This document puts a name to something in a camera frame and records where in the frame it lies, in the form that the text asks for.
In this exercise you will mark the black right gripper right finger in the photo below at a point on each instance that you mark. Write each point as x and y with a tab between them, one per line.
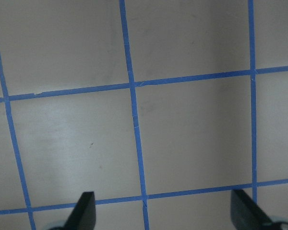
245	214

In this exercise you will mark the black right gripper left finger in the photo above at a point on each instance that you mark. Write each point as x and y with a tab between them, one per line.
83	216

